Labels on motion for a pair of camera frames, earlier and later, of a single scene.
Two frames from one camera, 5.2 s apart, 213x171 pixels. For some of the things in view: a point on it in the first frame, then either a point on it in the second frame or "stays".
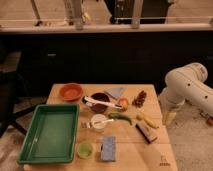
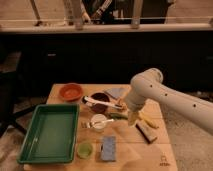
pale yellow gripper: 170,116 → 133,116
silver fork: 97,122 stays
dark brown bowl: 101,97 stays
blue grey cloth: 116,92 stays
